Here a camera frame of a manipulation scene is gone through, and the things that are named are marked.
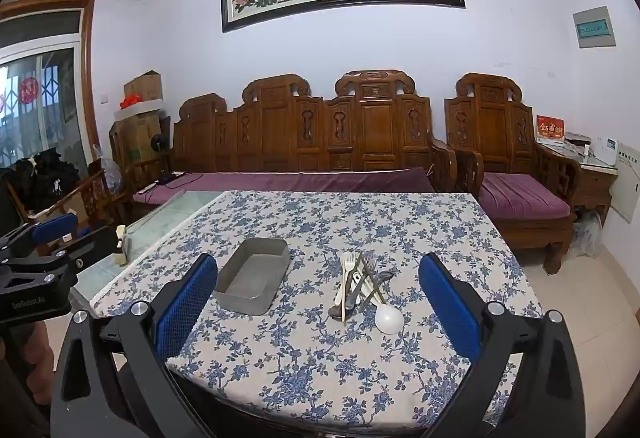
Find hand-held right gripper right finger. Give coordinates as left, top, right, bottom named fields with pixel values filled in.
left=417, top=253, right=587, bottom=438

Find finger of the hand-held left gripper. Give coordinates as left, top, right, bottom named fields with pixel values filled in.
left=0, top=213, right=79, bottom=263
left=10, top=226, right=118, bottom=275

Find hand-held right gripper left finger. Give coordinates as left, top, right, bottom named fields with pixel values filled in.
left=50, top=252, right=221, bottom=438

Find white plastic spoon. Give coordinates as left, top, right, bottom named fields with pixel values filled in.
left=356, top=270, right=405, bottom=335

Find grey metal tray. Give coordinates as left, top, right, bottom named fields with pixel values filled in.
left=212, top=238, right=292, bottom=316

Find metal fork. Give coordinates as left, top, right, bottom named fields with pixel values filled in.
left=352, top=252, right=381, bottom=313

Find metal spoon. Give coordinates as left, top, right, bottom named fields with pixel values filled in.
left=327, top=270, right=396, bottom=319

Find wooden chair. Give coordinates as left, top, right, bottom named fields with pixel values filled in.
left=10, top=158, right=131, bottom=239

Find black bags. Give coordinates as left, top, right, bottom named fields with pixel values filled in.
left=0, top=149, right=81, bottom=213

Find clear plastic bag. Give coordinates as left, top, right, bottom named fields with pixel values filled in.
left=92, top=145, right=123, bottom=193
left=570, top=210, right=603, bottom=259

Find large cardboard box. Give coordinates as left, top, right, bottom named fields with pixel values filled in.
left=112, top=110, right=168, bottom=169

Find wooden framed glass door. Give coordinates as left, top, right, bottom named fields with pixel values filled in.
left=0, top=0, right=101, bottom=169

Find purple armchair cushion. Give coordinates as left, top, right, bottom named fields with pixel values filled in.
left=479, top=172, right=572, bottom=221

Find blue floral tablecloth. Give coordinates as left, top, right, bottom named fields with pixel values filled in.
left=90, top=190, right=543, bottom=434

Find white flat box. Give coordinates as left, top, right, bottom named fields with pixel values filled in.
left=114, top=98, right=166, bottom=121

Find small cardboard box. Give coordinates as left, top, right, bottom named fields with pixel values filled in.
left=123, top=70, right=163, bottom=103

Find purple sofa cushion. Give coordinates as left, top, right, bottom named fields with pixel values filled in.
left=132, top=167, right=436, bottom=205

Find carved wooden armchair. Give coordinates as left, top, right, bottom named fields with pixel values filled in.
left=444, top=72, right=583, bottom=275

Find carved wooden sofa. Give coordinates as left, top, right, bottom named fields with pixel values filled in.
left=132, top=70, right=458, bottom=206

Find wooden side table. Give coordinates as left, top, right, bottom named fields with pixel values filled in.
left=540, top=138, right=618, bottom=226

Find red desk calendar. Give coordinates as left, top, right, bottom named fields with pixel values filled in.
left=536, top=114, right=566, bottom=143

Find wall electrical panel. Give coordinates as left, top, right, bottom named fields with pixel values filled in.
left=572, top=6, right=616, bottom=49

